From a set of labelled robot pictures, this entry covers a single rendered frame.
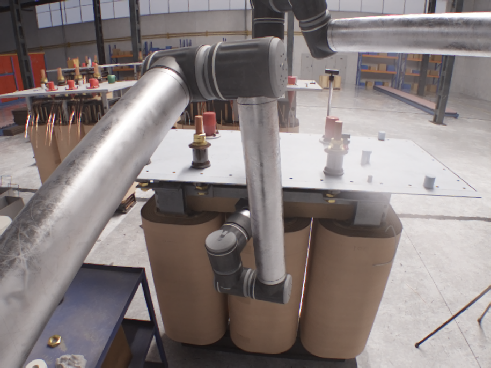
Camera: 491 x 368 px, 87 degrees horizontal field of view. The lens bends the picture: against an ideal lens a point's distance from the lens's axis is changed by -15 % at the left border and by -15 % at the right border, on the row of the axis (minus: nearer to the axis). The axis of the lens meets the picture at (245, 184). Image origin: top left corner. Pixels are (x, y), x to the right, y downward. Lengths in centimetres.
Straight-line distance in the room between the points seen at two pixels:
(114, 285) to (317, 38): 128
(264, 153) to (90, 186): 43
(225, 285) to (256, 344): 84
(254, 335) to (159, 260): 68
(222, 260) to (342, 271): 67
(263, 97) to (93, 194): 44
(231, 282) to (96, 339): 55
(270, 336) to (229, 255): 91
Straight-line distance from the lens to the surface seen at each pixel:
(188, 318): 182
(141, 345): 167
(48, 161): 407
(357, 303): 164
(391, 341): 245
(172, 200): 140
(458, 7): 1084
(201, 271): 156
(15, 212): 451
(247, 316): 170
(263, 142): 76
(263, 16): 109
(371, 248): 142
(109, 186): 55
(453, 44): 86
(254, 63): 70
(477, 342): 275
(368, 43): 94
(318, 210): 143
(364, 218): 137
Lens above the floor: 180
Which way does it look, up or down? 24 degrees down
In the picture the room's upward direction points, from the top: straight up
